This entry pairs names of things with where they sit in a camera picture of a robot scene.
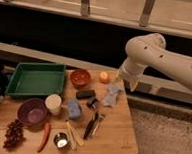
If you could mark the red chili pepper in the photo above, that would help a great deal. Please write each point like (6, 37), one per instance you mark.
(46, 131)

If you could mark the black rectangular block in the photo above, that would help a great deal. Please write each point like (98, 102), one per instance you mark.
(85, 94)

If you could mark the crumpled grey-blue cloth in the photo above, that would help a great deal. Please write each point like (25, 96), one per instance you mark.
(110, 98)

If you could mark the orange round fruit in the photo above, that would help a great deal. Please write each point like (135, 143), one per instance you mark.
(104, 77)

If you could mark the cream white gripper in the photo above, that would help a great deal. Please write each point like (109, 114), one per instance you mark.
(131, 72)

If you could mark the small metal cup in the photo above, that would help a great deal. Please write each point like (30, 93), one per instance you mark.
(60, 140)

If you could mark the wooden cutting board table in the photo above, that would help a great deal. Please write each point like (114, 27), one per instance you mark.
(115, 135)

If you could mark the red-brown bowl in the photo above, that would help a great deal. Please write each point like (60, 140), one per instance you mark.
(80, 77)

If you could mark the blue sponge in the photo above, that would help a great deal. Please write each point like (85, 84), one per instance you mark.
(73, 108)

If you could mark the white paper cup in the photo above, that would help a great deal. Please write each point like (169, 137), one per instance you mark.
(53, 104)

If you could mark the silver fork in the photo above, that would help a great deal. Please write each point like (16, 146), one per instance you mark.
(100, 118)

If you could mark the green plastic tray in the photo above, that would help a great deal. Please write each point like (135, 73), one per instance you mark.
(36, 80)

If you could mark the purple bowl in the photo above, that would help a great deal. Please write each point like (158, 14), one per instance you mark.
(32, 112)

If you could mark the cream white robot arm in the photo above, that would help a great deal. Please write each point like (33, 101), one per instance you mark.
(150, 51)

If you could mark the bunch of dark grapes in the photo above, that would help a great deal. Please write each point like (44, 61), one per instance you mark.
(14, 134)

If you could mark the black handled utensil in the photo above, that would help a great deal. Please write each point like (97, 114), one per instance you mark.
(90, 125)

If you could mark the small black clip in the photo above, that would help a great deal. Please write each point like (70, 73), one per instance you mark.
(92, 103)

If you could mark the wooden stick utensil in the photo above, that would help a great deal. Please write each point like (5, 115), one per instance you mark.
(75, 138)

